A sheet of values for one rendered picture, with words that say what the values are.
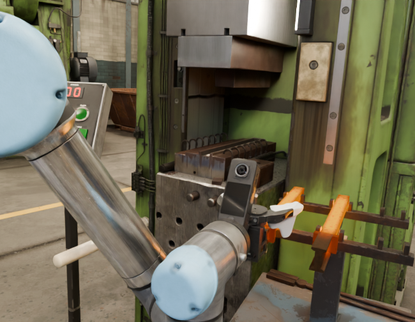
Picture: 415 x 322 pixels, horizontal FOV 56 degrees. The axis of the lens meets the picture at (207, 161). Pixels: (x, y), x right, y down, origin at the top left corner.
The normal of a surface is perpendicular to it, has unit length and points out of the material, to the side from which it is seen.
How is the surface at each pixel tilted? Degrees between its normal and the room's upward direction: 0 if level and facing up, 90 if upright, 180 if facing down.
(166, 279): 91
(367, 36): 90
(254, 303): 0
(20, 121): 85
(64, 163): 91
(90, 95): 60
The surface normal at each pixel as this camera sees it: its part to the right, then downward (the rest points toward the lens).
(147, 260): 0.66, 0.01
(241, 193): -0.35, -0.33
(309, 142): -0.53, 0.16
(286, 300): 0.04, -0.98
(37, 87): 0.49, 0.15
